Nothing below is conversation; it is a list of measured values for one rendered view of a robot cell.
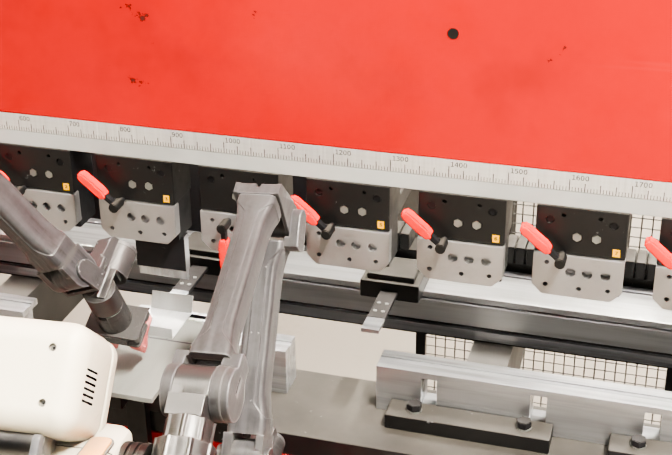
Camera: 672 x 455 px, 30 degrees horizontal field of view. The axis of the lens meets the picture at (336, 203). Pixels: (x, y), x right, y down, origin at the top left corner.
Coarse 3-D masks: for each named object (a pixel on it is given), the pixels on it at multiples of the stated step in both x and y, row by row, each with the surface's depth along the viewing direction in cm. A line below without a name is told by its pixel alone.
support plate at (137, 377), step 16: (176, 336) 235; (192, 336) 235; (128, 352) 230; (160, 352) 230; (128, 368) 225; (144, 368) 225; (160, 368) 225; (128, 384) 220; (144, 384) 220; (144, 400) 217
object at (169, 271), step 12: (180, 240) 234; (144, 252) 237; (156, 252) 236; (168, 252) 236; (180, 252) 235; (144, 264) 238; (156, 264) 238; (168, 264) 237; (180, 264) 236; (168, 276) 239; (180, 276) 238
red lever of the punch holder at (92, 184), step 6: (78, 174) 226; (84, 174) 226; (90, 174) 227; (84, 180) 225; (90, 180) 226; (96, 180) 227; (90, 186) 226; (96, 186) 226; (102, 186) 227; (96, 192) 226; (102, 192) 226; (102, 198) 226; (108, 198) 226; (120, 198) 228; (114, 204) 226; (120, 204) 227; (114, 210) 226
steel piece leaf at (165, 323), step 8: (152, 312) 242; (160, 312) 242; (168, 312) 242; (176, 312) 242; (184, 312) 242; (152, 320) 240; (160, 320) 240; (168, 320) 240; (176, 320) 240; (184, 320) 240; (152, 328) 234; (160, 328) 234; (168, 328) 233; (176, 328) 237; (160, 336) 234; (168, 336) 234
